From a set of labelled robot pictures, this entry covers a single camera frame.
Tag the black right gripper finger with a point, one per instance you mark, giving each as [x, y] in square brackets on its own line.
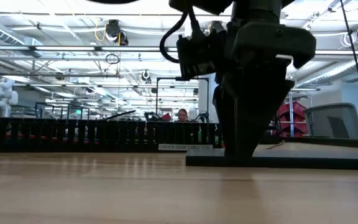
[227, 109]
[256, 109]

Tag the black raceway cover strip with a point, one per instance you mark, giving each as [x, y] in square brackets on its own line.
[291, 162]

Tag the black zip tie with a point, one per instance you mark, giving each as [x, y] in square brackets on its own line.
[120, 114]
[275, 145]

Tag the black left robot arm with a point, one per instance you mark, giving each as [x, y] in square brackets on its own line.
[113, 1]

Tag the black background robot arm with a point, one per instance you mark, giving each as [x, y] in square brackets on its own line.
[202, 116]

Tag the white structural column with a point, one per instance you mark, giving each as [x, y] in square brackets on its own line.
[207, 99]

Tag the rack of red bins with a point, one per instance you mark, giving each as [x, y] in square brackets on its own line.
[297, 110]

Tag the person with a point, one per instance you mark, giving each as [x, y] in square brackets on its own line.
[182, 115]

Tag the black and red machine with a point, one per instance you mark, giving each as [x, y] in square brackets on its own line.
[158, 116]

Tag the grey office chair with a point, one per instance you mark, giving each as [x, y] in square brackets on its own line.
[331, 121]

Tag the small white ceiling reel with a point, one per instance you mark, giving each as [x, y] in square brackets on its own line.
[146, 80]

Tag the long ceiling light bar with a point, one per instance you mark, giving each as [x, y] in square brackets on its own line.
[73, 48]

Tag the white robot figure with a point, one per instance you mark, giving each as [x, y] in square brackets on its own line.
[3, 93]

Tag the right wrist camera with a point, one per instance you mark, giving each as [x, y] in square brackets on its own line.
[197, 56]

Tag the black camera stand frame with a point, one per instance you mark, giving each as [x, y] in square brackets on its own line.
[157, 93]

